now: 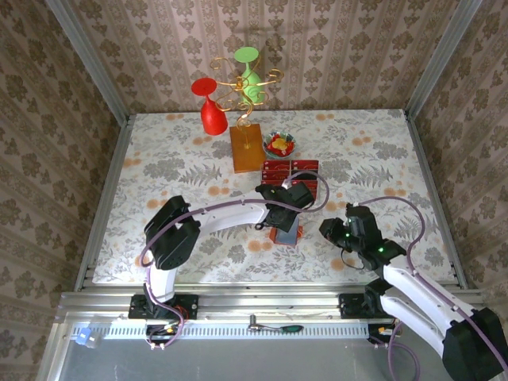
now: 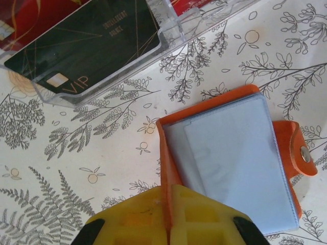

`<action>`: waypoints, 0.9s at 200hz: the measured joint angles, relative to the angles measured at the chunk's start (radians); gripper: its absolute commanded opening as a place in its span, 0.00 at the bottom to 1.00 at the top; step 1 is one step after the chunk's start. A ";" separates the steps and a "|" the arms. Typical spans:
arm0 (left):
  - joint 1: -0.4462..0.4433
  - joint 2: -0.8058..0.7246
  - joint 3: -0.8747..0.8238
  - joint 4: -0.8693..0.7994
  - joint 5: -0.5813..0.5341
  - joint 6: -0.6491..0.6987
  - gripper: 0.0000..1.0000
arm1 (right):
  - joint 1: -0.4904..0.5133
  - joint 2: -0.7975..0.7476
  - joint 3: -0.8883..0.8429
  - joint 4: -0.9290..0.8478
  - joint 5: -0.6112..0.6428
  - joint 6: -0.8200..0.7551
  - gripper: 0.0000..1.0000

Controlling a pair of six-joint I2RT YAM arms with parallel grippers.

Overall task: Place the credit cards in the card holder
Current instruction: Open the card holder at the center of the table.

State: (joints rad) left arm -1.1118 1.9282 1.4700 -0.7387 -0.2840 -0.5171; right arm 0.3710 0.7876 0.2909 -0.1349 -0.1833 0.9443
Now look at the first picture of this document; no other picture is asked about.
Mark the orange card holder wallet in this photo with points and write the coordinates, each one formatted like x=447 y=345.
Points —
x=287 y=238

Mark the red VIP card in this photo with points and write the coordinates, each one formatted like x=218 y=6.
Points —
x=314 y=185
x=270 y=180
x=274 y=172
x=305 y=164
x=276 y=164
x=314 y=195

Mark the aluminium table side rail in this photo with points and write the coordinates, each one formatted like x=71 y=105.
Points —
x=119 y=158
x=426 y=170

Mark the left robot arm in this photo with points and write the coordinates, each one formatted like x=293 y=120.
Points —
x=230 y=216

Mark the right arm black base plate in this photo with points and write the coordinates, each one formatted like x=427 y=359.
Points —
x=349 y=307

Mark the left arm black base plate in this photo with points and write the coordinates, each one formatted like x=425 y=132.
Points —
x=190 y=305

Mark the black card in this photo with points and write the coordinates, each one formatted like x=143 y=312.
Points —
x=305 y=177

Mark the aluminium mounting rail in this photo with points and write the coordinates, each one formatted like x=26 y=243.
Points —
x=270 y=303

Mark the blue connector block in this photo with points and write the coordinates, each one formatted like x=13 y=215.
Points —
x=83 y=337

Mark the black connector yellow plug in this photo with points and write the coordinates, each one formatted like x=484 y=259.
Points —
x=379 y=331
x=162 y=331

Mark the small bowl of candies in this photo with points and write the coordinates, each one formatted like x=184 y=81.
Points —
x=279 y=152

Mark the green wine glass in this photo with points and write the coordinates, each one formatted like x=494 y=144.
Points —
x=250 y=83

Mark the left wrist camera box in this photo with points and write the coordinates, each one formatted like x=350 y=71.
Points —
x=286 y=183

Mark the yellow candy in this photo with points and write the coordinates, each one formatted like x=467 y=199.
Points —
x=279 y=143

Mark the red wine glass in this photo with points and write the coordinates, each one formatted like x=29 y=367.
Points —
x=214 y=119

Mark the aluminium frame post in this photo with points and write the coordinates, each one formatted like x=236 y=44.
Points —
x=91 y=59
x=440 y=59

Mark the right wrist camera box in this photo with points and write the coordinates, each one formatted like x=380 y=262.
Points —
x=352 y=205

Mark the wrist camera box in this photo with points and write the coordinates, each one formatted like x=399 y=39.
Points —
x=286 y=183
x=352 y=205

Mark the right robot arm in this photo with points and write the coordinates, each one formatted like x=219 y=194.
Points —
x=420 y=301

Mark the grey metal panel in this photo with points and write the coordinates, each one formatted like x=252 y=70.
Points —
x=258 y=361

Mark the floral tablecloth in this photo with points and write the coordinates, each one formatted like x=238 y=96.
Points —
x=178 y=139

